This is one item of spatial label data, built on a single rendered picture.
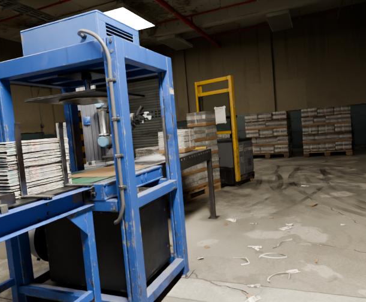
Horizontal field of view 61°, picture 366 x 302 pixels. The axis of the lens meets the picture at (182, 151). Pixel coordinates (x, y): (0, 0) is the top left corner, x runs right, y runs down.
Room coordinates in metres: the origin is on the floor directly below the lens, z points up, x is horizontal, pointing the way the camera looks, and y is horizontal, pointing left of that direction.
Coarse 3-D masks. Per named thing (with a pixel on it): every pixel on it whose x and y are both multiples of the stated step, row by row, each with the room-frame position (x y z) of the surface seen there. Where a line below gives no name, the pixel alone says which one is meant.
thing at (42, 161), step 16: (0, 144) 1.37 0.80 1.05; (32, 144) 1.48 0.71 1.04; (48, 144) 1.57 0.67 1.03; (0, 160) 1.36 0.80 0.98; (16, 160) 1.39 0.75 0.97; (32, 160) 1.47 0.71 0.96; (48, 160) 1.56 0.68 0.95; (0, 176) 1.37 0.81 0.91; (16, 176) 1.39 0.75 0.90; (32, 176) 1.46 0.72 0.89; (48, 176) 1.55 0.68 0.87; (0, 192) 1.38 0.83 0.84; (16, 192) 1.38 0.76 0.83; (32, 192) 1.45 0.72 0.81
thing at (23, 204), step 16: (48, 192) 1.48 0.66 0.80; (64, 192) 1.49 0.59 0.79; (80, 192) 1.56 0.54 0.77; (96, 192) 1.60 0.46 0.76; (16, 208) 1.22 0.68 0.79; (32, 208) 1.29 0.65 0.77; (48, 208) 1.37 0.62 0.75; (64, 208) 1.45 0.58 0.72; (80, 208) 1.50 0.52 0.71; (0, 224) 1.16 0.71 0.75; (16, 224) 1.22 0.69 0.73; (32, 224) 1.28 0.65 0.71; (0, 240) 1.10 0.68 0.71
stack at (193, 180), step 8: (200, 144) 4.72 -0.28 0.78; (136, 152) 4.20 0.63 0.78; (144, 152) 4.09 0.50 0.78; (152, 152) 3.99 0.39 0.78; (192, 168) 4.54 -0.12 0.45; (200, 168) 4.68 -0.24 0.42; (184, 176) 4.41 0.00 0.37; (192, 176) 4.53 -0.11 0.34; (200, 176) 4.66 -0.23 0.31; (184, 184) 4.39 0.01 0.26; (192, 184) 4.52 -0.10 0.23; (200, 184) 4.66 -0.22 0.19; (184, 192) 4.38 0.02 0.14; (192, 192) 4.49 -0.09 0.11; (208, 192) 4.80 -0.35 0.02; (168, 200) 4.10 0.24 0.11; (184, 200) 4.35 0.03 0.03; (168, 208) 4.09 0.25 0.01
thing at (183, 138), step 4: (160, 132) 3.24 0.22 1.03; (180, 132) 3.17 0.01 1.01; (184, 132) 3.19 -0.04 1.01; (160, 136) 3.25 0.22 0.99; (180, 136) 3.17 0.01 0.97; (184, 136) 3.20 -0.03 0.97; (160, 140) 3.25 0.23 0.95; (180, 140) 3.18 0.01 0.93; (184, 140) 3.19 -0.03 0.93; (188, 140) 3.30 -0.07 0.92; (160, 144) 3.25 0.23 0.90; (180, 144) 3.18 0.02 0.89; (184, 144) 3.19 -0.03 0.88; (160, 148) 3.26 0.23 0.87; (180, 148) 3.18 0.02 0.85; (184, 152) 3.21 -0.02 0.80
